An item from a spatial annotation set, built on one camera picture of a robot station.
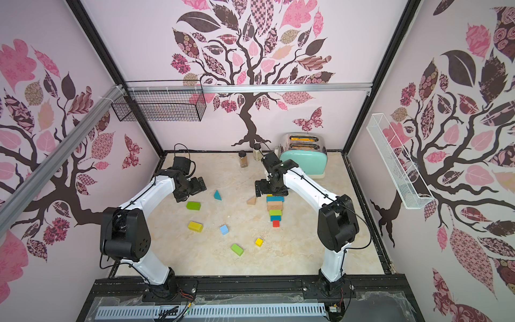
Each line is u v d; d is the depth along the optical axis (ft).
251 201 3.20
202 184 2.79
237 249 2.73
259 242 2.77
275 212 3.11
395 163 2.63
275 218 3.03
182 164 2.42
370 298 2.36
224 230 2.87
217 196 3.29
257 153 3.67
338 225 1.56
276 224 2.95
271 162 2.32
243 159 3.61
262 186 2.57
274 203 3.19
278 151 3.41
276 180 2.10
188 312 2.28
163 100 3.11
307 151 3.23
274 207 3.12
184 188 2.54
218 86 3.08
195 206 3.16
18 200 1.65
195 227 2.94
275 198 3.21
